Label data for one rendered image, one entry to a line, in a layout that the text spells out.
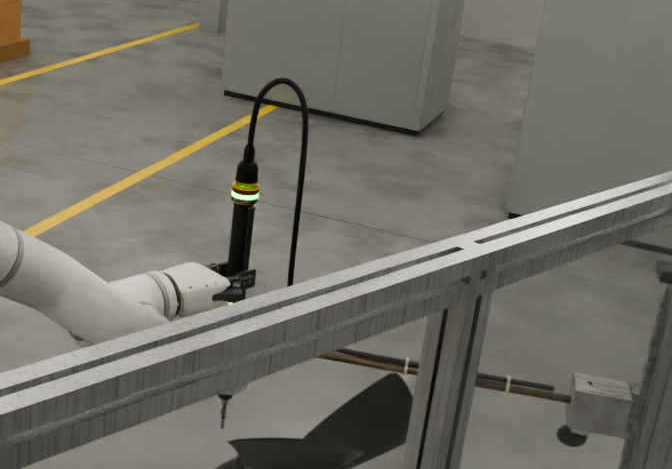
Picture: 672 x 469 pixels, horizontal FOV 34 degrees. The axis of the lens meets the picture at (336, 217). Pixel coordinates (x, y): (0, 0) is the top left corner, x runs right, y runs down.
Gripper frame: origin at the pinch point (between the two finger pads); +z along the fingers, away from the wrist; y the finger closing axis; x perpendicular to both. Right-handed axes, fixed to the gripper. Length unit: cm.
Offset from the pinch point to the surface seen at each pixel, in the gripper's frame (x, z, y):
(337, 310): 40, -62, 74
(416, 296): 38, -51, 73
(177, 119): -168, 431, -522
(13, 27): -140, 415, -733
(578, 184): -134, 506, -209
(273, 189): -168, 384, -365
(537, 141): -111, 493, -238
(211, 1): -136, 686, -780
